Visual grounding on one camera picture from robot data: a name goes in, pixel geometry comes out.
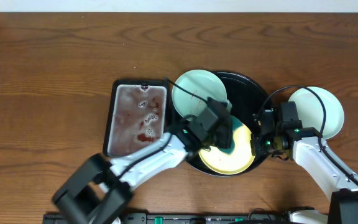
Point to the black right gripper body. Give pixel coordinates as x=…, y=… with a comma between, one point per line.
x=266, y=144

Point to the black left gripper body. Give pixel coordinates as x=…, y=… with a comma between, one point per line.
x=222, y=140

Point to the yellow plate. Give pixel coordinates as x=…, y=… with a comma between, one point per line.
x=226, y=164

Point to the light green plate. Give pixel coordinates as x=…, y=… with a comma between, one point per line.
x=310, y=111
x=200, y=83

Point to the green yellow sponge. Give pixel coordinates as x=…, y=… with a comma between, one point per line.
x=240, y=137

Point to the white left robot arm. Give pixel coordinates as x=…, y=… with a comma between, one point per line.
x=99, y=190

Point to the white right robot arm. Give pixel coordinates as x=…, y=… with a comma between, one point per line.
x=337, y=180

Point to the round black tray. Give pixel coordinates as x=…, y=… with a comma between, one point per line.
x=246, y=97

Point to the black rectangular water tray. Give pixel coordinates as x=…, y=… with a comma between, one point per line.
x=136, y=118

